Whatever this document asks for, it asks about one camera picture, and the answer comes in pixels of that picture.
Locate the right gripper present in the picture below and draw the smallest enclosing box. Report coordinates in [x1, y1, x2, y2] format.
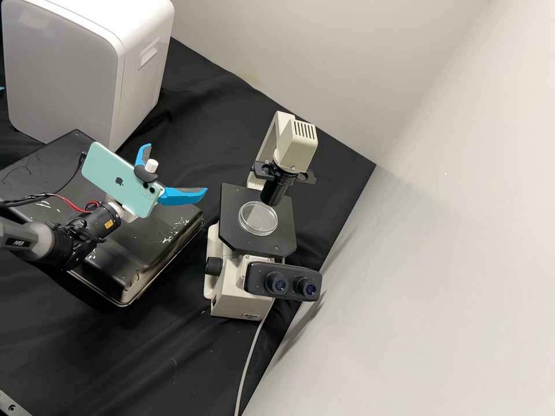
[106, 142, 209, 224]

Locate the petri dish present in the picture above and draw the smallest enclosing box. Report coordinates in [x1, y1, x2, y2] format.
[237, 200, 279, 237]

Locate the black tray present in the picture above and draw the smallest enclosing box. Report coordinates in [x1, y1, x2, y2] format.
[0, 128, 205, 308]

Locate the cream microscope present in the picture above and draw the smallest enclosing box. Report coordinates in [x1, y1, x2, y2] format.
[203, 110, 325, 322]

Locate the white box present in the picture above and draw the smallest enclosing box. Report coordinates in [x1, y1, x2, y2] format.
[1, 0, 176, 151]

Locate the right wrist camera phone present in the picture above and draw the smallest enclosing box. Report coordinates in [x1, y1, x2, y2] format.
[81, 142, 167, 219]

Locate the black cable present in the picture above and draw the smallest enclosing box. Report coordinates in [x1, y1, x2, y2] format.
[0, 151, 86, 208]

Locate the grey cable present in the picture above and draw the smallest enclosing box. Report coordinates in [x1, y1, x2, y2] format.
[235, 319, 266, 416]

